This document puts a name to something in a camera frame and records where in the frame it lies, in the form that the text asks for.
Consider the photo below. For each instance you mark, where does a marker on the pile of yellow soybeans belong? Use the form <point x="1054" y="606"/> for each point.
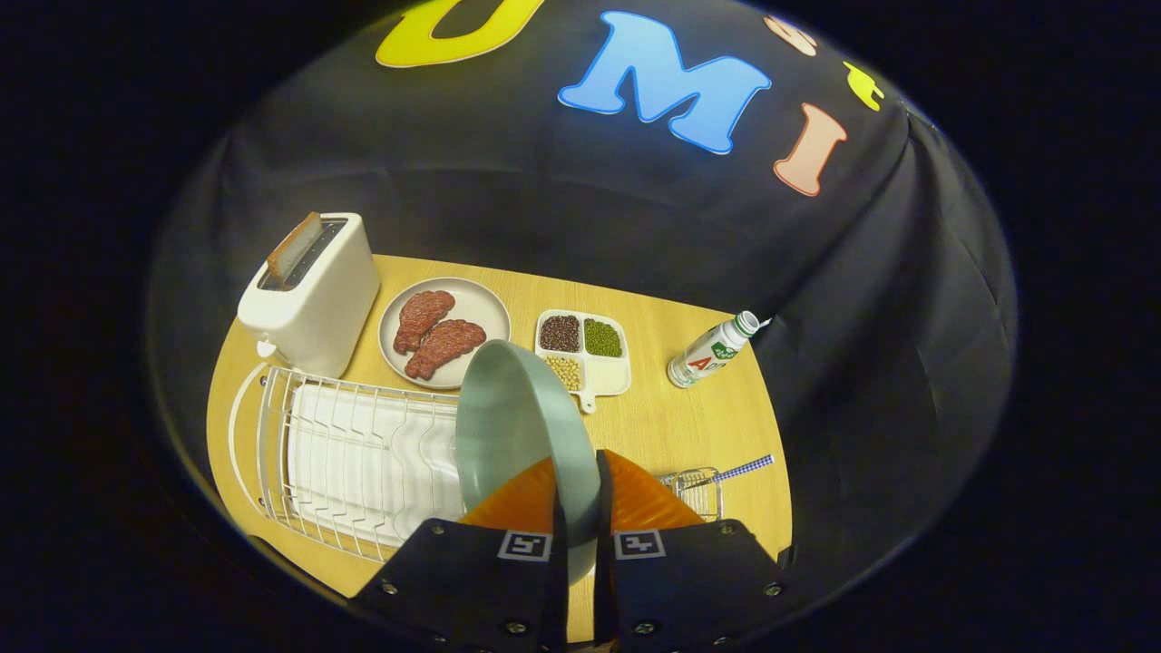
<point x="564" y="372"/>

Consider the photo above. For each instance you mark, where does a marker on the toast slice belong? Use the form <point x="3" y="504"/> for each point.
<point x="292" y="247"/>

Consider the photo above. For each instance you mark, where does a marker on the white drink bottle green label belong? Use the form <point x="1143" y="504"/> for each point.
<point x="712" y="352"/>

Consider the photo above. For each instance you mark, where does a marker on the pile of green mung beans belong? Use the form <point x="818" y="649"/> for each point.
<point x="602" y="337"/>

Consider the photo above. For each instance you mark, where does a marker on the black backdrop cloth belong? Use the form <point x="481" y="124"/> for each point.
<point x="544" y="199"/>

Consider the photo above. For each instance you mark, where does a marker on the white drip tray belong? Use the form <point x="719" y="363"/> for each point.
<point x="363" y="453"/>

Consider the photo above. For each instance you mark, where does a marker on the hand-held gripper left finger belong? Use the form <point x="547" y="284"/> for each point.
<point x="453" y="580"/>

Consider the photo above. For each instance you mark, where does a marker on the white toaster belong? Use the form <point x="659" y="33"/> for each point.
<point x="313" y="308"/>

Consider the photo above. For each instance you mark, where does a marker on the brown meat piece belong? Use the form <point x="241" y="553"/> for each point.
<point x="422" y="317"/>
<point x="444" y="346"/>

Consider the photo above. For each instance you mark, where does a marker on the beige round plate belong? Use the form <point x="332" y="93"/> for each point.
<point x="481" y="304"/>

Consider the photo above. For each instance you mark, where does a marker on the pile of dark red beans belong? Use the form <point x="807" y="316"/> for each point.
<point x="560" y="333"/>

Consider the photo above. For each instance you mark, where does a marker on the pale green plate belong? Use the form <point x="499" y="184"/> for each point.
<point x="517" y="426"/>

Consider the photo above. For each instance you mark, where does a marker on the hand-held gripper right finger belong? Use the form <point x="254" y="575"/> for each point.
<point x="689" y="580"/>

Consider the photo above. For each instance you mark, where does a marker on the white divided snack tray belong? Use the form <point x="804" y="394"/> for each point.
<point x="608" y="376"/>

